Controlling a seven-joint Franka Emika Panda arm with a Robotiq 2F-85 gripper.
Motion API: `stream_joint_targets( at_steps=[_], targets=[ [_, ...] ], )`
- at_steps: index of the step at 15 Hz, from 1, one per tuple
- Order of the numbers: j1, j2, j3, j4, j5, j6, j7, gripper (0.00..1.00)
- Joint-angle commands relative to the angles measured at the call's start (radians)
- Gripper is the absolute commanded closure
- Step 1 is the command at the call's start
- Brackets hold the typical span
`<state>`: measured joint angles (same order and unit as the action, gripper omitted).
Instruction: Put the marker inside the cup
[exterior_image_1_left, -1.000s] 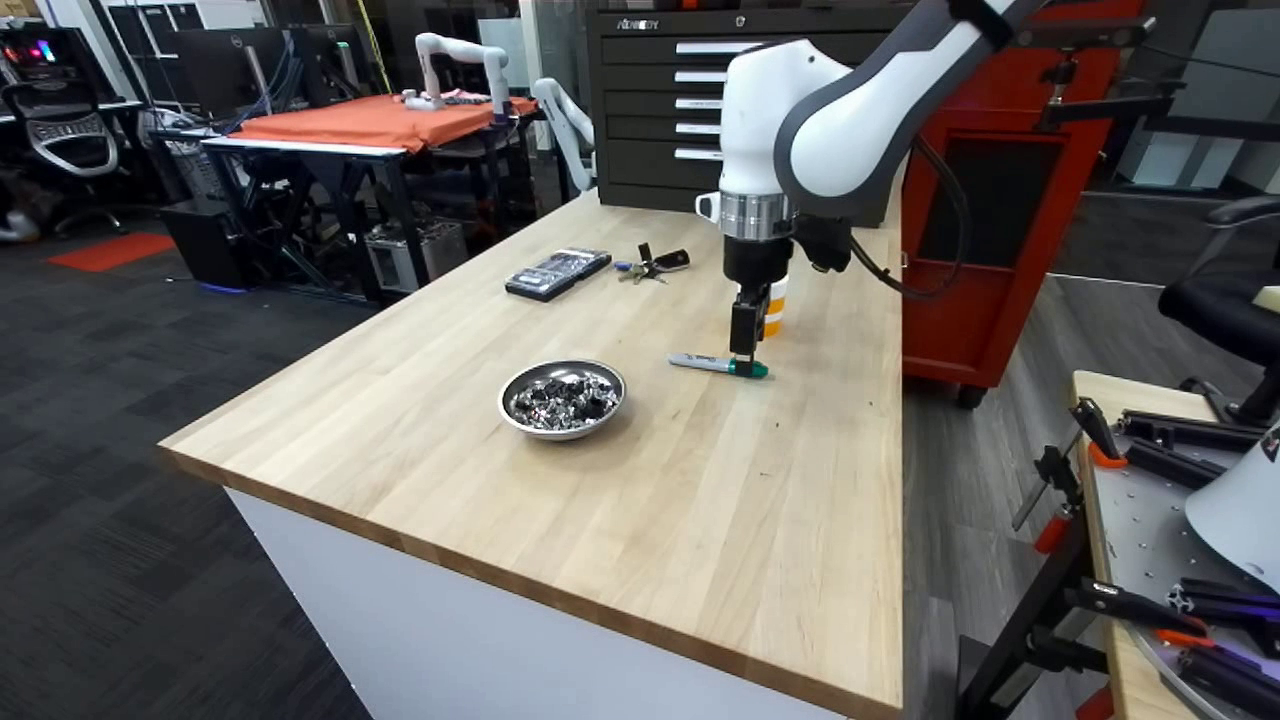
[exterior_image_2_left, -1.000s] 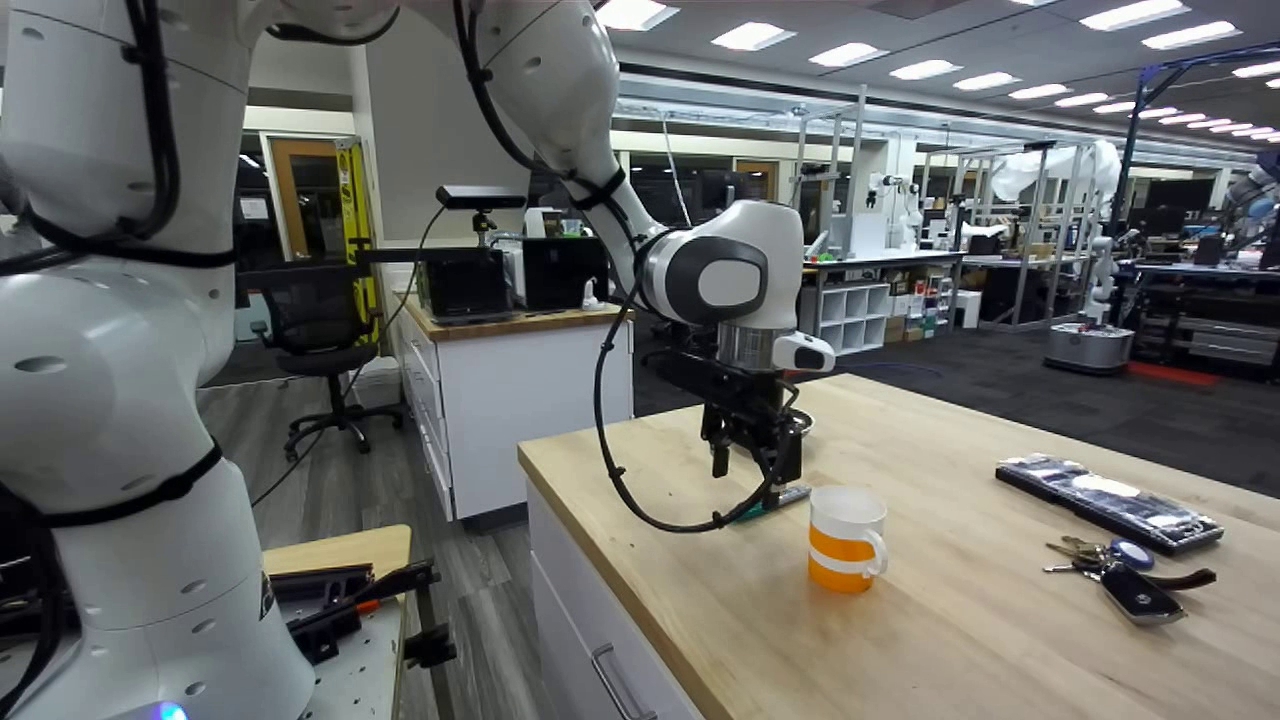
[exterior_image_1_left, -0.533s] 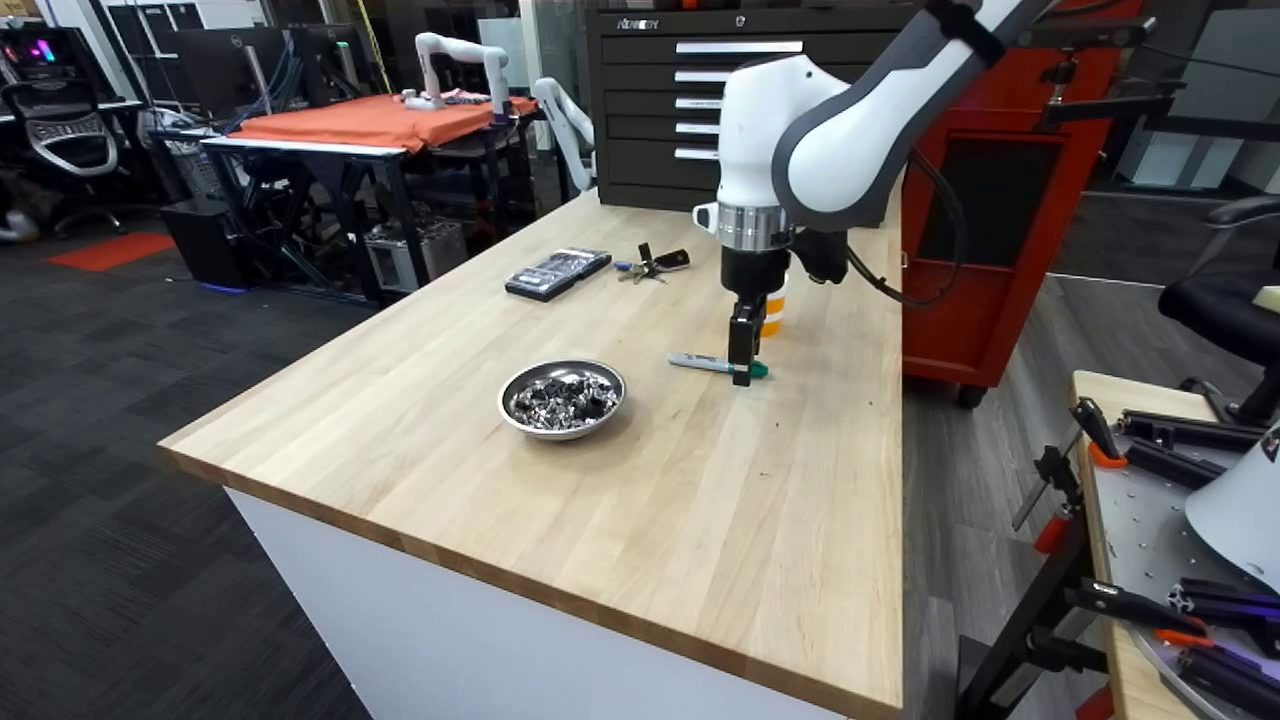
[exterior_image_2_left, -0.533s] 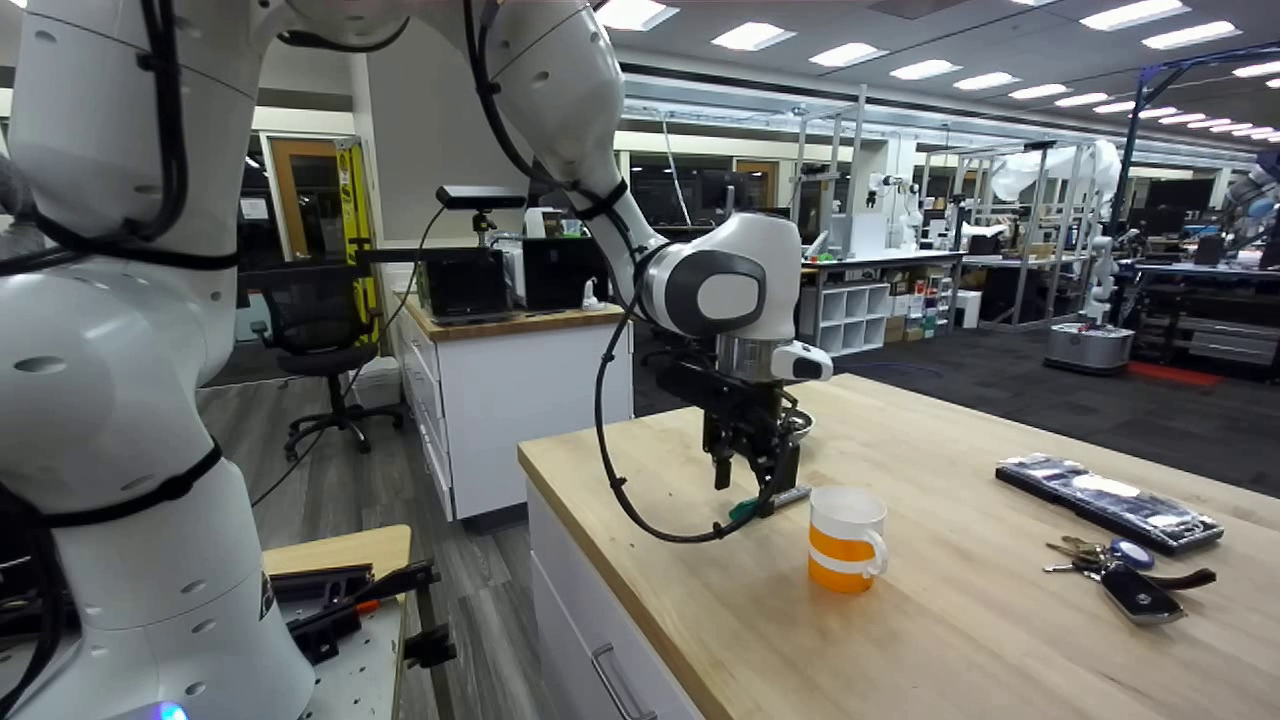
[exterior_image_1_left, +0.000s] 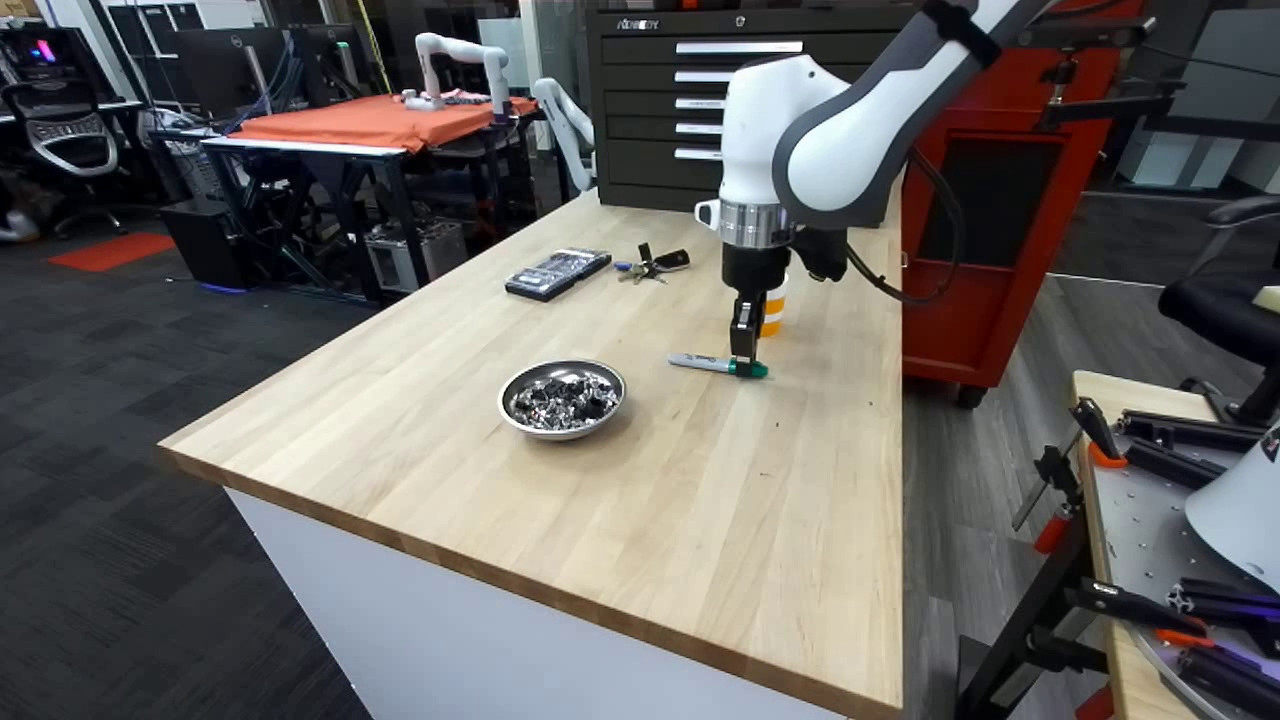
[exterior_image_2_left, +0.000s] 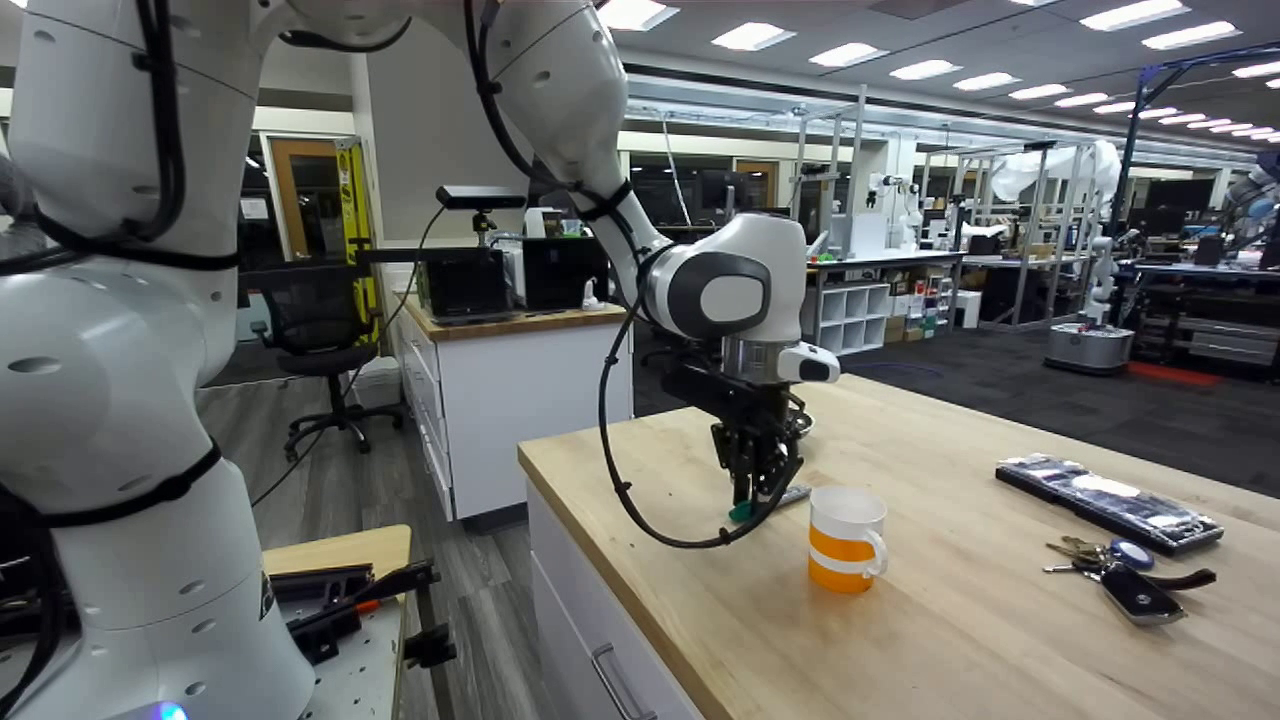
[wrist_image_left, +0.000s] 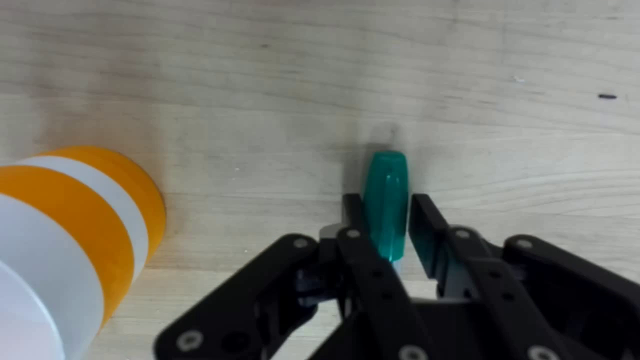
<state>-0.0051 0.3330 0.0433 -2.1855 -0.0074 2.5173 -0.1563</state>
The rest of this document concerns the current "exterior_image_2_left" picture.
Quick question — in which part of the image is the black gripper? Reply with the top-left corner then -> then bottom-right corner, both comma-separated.
644,332 -> 817,530

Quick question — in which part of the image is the orange striped white cup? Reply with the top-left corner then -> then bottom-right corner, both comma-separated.
804,484 -> 892,602

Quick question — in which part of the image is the white shelf unit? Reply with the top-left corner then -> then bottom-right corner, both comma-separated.
806,278 -> 896,361

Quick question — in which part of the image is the white cabinet with wooden top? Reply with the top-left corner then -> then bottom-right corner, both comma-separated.
392,292 -> 639,530

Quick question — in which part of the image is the black box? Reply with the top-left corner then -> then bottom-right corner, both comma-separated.
519,235 -> 610,315

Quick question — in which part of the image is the metal keys bunch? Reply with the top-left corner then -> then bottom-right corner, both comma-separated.
1038,531 -> 1160,579

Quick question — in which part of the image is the long black remote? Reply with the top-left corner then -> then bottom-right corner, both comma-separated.
991,452 -> 1228,555

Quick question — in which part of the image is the grey round base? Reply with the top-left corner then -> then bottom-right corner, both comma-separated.
1045,315 -> 1140,375

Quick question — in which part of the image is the black key fob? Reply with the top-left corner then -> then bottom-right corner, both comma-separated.
1097,561 -> 1221,627

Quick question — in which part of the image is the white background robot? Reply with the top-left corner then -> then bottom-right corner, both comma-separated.
991,137 -> 1128,327

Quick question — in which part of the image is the wooden board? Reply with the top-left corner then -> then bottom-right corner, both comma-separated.
259,521 -> 418,586

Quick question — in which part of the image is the black clamp tool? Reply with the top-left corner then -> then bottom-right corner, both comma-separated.
266,555 -> 461,671

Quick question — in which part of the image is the black office chair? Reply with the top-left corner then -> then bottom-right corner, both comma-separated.
243,256 -> 402,465

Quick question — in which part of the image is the yellow pole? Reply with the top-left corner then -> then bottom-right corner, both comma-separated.
330,137 -> 388,336

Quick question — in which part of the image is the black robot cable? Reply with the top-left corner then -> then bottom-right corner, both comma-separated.
592,297 -> 780,552

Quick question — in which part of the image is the black camera on stand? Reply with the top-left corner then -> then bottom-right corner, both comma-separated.
431,181 -> 532,251

